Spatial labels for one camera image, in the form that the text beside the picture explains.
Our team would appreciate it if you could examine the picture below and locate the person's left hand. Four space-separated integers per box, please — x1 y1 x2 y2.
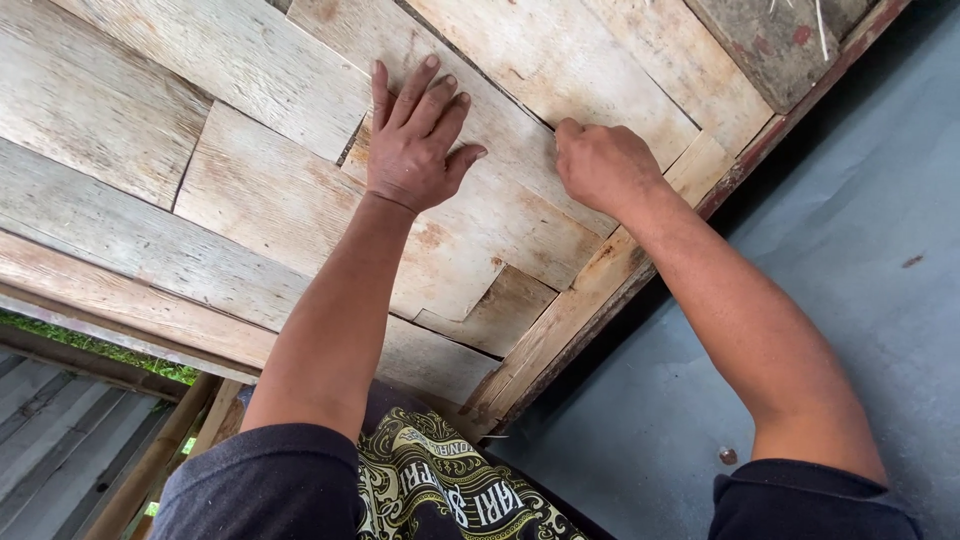
365 53 489 216

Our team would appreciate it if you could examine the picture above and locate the person's right hand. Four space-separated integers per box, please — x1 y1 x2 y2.
554 117 671 223

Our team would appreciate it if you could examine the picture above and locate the long pale wood veneer strip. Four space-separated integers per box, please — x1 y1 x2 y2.
287 0 621 240

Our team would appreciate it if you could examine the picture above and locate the wide stained wood veneer sheet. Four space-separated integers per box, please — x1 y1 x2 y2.
397 0 702 175

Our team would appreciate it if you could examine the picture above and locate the weathered grey wooden board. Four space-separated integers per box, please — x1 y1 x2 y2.
684 0 880 115

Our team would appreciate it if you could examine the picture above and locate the person's black printed shirt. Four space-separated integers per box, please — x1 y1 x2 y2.
148 381 925 540

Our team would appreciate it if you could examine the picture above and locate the pile of thin veneer pieces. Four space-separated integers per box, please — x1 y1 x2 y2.
0 0 775 406

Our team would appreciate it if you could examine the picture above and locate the dark wooden beam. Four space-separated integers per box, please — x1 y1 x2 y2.
0 322 192 404

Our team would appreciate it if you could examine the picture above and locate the bamboo pole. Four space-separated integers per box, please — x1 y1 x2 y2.
84 372 223 540

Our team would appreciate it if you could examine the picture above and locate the grey corrugated roof sheet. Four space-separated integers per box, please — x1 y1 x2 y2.
0 351 175 540

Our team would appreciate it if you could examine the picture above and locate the wooden table frame red edge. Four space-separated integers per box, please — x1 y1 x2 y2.
459 0 914 445

